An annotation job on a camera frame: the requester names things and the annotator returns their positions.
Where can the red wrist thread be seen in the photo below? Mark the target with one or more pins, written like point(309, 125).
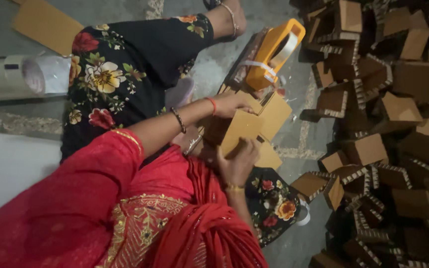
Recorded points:
point(212, 105)

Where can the person's left fingers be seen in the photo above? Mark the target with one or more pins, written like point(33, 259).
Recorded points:
point(246, 106)

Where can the person's red embroidered garment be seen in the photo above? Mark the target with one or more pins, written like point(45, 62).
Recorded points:
point(106, 208)

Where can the person's left leg floral trousers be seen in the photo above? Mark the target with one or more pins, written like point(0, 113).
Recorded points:
point(132, 74)

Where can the lilac plastic object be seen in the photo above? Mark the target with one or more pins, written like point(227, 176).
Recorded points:
point(180, 93)

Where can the pack of clear tape rolls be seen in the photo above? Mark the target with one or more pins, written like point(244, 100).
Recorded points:
point(17, 76)

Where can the gold bangle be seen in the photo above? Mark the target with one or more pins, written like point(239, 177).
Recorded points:
point(235, 188)

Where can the brown cardboard box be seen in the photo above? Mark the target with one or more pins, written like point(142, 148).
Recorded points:
point(242, 128)

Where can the person's left hand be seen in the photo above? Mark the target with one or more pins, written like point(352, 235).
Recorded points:
point(231, 104)

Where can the stack of flat cardboard blanks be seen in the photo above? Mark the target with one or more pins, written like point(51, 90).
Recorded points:
point(242, 65)

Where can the person's leg floral trousers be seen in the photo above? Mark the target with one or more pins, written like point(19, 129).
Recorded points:
point(132, 74)
point(274, 204)

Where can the white sheet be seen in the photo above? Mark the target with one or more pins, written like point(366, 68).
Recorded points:
point(9, 171)

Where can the flat brown cardboard sheet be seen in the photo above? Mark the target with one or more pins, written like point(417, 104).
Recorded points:
point(47, 26)

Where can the person's right leg floral trousers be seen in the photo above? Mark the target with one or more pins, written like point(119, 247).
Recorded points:
point(274, 204)

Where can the heap of assembled cardboard boxes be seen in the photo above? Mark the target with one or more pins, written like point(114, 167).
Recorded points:
point(385, 130)

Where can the white tape roll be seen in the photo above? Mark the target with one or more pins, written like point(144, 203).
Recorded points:
point(304, 214)

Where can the dark bangle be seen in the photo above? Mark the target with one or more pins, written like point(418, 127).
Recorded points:
point(179, 120)

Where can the orange tape dispenser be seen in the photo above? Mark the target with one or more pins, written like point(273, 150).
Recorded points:
point(266, 56)

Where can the silver anklet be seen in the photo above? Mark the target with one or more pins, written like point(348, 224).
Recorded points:
point(233, 18)
point(193, 144)

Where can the person's right hand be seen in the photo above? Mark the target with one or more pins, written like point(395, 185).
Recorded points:
point(237, 167)

